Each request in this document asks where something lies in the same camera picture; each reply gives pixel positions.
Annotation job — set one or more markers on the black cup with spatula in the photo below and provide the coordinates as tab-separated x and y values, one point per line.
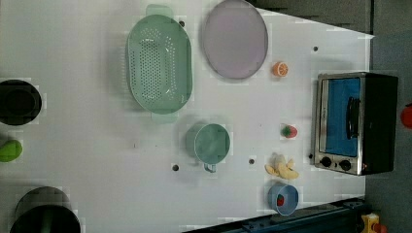
45	209

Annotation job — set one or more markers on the blue bowl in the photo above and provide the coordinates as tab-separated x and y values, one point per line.
290	194

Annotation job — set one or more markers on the red strawberry toy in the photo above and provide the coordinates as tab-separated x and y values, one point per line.
288	131

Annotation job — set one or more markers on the green marker pen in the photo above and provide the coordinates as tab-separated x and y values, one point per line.
10	151

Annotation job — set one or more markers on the yellow toy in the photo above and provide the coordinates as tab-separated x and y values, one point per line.
372	224

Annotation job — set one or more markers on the green metal cup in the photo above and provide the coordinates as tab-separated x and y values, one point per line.
208	143

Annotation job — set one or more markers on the green plastic colander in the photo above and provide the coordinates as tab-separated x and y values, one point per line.
158	61

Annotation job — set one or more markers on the blue crate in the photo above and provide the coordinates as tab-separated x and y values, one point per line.
336	217

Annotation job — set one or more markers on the strawberry toy in bowl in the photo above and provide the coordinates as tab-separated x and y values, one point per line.
280	200

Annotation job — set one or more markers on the peeled banana toy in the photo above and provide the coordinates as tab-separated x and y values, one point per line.
281	168

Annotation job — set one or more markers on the orange slice toy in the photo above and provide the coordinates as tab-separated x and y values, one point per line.
280	69

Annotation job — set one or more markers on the black toaster oven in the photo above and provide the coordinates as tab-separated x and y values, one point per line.
355	123

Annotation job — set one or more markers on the purple round plate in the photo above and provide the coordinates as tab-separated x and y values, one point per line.
235	39

